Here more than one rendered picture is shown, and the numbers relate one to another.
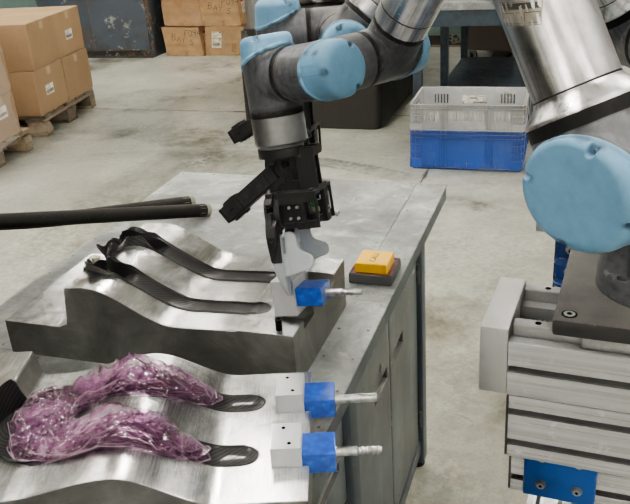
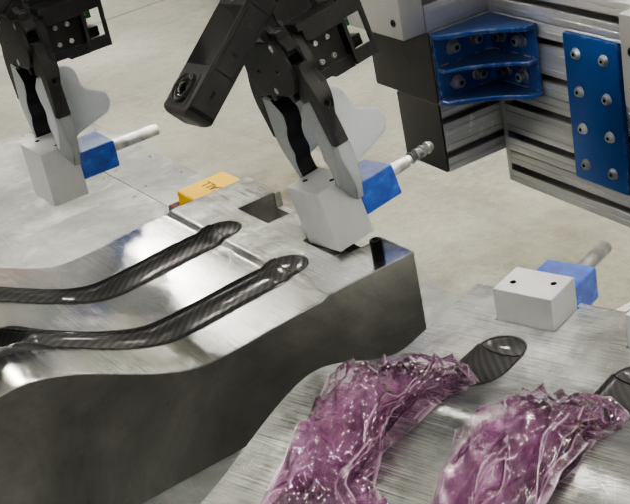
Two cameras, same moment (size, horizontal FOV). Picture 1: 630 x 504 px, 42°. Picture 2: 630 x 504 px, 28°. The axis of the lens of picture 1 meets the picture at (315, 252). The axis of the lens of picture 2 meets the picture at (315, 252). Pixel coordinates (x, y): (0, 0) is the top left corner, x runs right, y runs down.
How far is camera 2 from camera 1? 0.91 m
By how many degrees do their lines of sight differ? 44
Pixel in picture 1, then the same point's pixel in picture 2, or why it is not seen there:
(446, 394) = not seen: hidden behind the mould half
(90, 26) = not seen: outside the picture
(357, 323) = not seen: hidden behind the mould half
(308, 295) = (378, 186)
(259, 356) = (367, 323)
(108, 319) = (78, 428)
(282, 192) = (296, 20)
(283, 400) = (559, 302)
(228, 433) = (563, 384)
